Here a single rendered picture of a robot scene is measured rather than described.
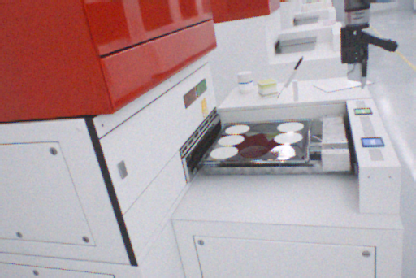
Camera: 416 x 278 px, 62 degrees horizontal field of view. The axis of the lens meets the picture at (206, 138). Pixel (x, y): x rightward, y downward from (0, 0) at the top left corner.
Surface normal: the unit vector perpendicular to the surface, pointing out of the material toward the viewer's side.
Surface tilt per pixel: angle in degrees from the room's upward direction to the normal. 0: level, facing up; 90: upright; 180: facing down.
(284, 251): 90
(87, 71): 90
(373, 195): 90
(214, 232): 90
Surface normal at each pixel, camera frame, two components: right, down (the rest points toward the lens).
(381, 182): -0.29, 0.40
